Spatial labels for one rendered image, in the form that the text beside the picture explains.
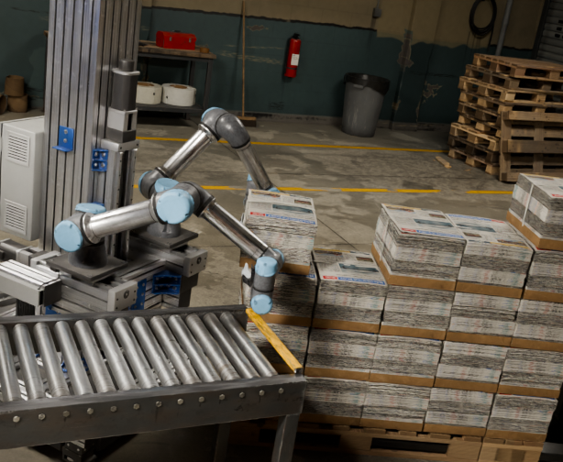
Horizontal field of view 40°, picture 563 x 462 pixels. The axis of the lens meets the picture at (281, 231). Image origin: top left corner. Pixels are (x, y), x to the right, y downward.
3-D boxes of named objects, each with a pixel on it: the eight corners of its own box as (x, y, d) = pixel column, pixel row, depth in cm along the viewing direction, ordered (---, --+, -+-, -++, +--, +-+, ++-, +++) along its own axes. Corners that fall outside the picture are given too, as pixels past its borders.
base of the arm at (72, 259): (59, 260, 296) (60, 236, 293) (86, 250, 309) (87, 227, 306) (89, 272, 290) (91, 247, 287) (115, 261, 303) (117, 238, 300)
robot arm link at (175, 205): (75, 245, 292) (206, 209, 277) (57, 258, 278) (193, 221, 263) (63, 215, 289) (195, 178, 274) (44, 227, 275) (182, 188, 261)
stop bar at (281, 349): (253, 312, 283) (254, 307, 283) (303, 372, 247) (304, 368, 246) (245, 313, 282) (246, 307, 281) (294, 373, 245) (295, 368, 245)
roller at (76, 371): (68, 332, 259) (68, 318, 258) (95, 409, 220) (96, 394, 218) (52, 333, 257) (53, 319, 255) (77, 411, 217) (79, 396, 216)
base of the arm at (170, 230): (139, 231, 339) (141, 210, 336) (160, 224, 352) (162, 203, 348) (167, 240, 333) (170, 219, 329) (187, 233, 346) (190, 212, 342)
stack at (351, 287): (223, 396, 375) (246, 236, 348) (454, 416, 389) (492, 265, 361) (223, 444, 338) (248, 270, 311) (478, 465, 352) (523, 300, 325)
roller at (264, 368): (230, 322, 284) (232, 309, 283) (281, 390, 245) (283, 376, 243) (217, 322, 282) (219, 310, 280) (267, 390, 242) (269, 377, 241)
